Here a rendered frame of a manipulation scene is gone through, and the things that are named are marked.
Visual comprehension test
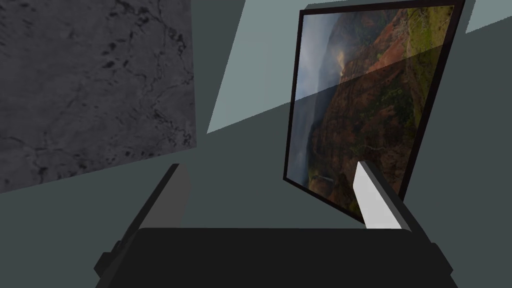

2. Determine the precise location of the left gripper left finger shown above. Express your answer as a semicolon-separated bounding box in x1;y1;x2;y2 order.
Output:
119;162;191;251

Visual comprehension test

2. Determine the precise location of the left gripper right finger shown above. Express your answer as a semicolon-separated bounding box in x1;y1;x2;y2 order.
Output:
352;160;432;243

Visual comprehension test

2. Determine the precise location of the black framed landscape picture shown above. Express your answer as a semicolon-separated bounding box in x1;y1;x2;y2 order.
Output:
282;0;467;224

